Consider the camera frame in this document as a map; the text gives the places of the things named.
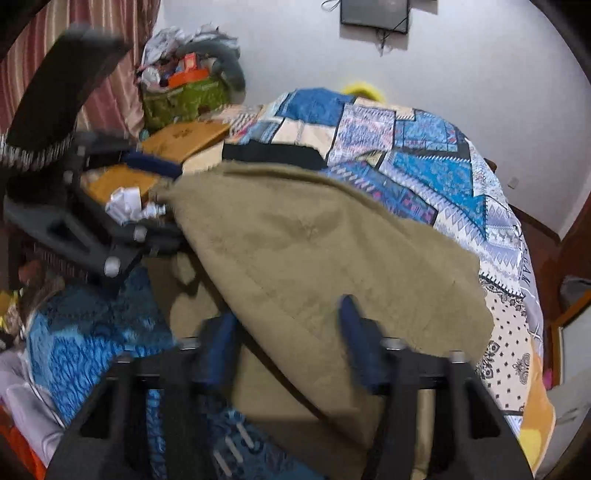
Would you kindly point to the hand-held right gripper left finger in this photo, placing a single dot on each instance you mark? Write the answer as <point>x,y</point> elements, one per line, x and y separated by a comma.
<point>220,347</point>

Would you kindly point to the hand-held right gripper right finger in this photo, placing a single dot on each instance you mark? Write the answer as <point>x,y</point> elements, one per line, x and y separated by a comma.
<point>359,341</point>

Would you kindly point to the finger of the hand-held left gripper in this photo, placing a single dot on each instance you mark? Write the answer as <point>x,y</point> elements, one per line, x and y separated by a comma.
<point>92,230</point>
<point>152,165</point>

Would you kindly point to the khaki pants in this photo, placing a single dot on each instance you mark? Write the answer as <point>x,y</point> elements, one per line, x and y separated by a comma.
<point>295,258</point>

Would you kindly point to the brown cardboard box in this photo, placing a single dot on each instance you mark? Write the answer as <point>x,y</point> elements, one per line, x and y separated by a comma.
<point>184,136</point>
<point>120,182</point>

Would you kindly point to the crumpled white paper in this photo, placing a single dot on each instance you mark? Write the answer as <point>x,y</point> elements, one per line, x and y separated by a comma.
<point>127,203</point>

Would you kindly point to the striped red curtain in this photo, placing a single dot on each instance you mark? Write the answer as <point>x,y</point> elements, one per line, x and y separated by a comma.
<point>115,69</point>

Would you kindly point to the orange box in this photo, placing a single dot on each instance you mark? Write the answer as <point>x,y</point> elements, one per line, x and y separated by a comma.
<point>187,74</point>

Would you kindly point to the black cloth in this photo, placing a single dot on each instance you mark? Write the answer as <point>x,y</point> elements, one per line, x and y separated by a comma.
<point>272,153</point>

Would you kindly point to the grey padded tube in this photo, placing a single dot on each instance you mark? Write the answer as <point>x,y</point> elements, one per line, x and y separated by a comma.
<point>228,64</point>

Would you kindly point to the blue patchwork printed blanket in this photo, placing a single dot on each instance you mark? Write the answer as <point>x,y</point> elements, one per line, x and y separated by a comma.
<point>415,170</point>

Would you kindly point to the white folded cloth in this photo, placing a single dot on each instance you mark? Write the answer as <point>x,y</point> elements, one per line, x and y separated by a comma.
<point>27,406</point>

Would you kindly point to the wooden furniture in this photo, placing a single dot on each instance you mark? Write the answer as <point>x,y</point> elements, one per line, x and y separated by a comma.
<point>570,323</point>

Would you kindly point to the yellow plastic item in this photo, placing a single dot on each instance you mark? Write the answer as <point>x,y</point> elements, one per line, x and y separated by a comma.
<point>362,88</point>

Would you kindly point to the white wall socket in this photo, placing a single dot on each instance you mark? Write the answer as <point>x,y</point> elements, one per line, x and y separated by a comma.
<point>512,182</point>

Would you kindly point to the black wall screen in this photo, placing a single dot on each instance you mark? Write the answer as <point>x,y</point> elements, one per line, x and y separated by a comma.
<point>374,14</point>

